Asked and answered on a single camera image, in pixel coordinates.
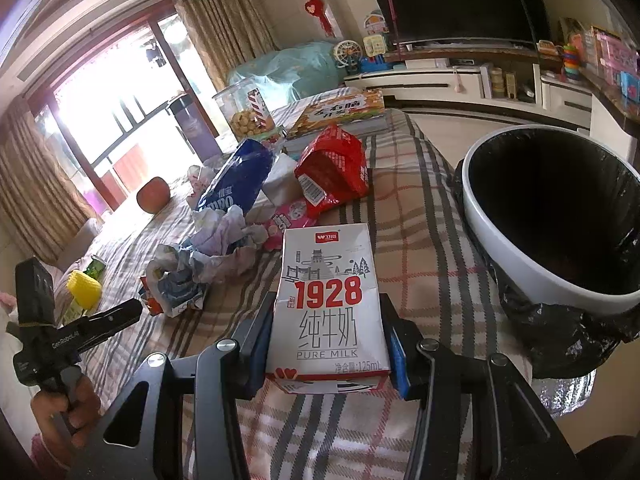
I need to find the ferris wheel toy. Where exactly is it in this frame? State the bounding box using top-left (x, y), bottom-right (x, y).
top-left (334, 40), bottom-right (361, 74)

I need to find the white milk carton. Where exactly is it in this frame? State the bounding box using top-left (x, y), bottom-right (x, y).
top-left (265, 223), bottom-right (392, 395)

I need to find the teal plastic cover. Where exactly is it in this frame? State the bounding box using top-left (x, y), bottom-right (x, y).
top-left (227, 40), bottom-right (346, 103)

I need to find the white tissue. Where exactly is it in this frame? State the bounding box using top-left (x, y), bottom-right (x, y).
top-left (192, 205), bottom-right (271, 281)

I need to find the white tissue pack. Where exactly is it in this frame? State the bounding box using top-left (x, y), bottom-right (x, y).
top-left (262, 152), bottom-right (306, 206)

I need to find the white television cabinet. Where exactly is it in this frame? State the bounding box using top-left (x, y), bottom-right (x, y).
top-left (344, 45), bottom-right (640, 123)

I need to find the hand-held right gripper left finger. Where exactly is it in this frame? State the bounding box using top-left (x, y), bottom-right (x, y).
top-left (67, 290), bottom-right (278, 480)

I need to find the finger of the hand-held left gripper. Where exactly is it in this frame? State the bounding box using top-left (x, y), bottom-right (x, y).
top-left (75, 299), bottom-right (142, 348)

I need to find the stacking ring toy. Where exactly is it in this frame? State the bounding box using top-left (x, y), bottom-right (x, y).
top-left (562, 42), bottom-right (583, 81)

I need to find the purple upright appliance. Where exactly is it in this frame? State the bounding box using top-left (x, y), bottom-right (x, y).
top-left (166, 92), bottom-right (221, 153)

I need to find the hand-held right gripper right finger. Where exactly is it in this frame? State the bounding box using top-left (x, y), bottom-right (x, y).
top-left (380, 292), bottom-right (583, 480)

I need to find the pink snack packet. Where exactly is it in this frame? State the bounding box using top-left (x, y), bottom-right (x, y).
top-left (262, 199), bottom-right (318, 252)

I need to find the black television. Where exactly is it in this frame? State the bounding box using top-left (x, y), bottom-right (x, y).
top-left (363, 0), bottom-right (548, 51)

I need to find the brown ball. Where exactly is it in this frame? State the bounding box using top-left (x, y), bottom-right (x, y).
top-left (136, 176), bottom-right (171, 213)

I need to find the blue snack bag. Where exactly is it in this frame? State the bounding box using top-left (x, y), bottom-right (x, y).
top-left (196, 138), bottom-right (275, 216)

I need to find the clear snack jar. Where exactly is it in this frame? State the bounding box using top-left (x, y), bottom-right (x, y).
top-left (212, 78), bottom-right (275, 142)

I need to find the beige patterned curtain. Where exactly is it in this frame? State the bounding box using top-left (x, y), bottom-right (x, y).
top-left (170, 0), bottom-right (278, 91)
top-left (0, 97), bottom-right (103, 266)

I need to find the cardboard toy house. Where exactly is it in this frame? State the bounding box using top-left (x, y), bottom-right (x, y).
top-left (364, 10), bottom-right (391, 37)

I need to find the pink toy box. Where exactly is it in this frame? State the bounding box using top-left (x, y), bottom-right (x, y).
top-left (592, 27), bottom-right (638, 73)

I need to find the colourful flat box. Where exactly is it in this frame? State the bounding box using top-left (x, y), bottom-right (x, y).
top-left (282, 87), bottom-right (388, 153)

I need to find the yellow ribbed toy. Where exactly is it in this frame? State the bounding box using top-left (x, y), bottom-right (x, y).
top-left (66, 269), bottom-right (102, 308)

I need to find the red snack bag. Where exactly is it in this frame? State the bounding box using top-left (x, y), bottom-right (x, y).
top-left (294, 124), bottom-right (370, 220)

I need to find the person's left hand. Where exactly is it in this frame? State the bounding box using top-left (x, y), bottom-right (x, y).
top-left (30, 375), bottom-right (103, 448)

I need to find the person's left forearm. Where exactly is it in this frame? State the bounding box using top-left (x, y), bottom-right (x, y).
top-left (30, 432), bottom-right (76, 480)

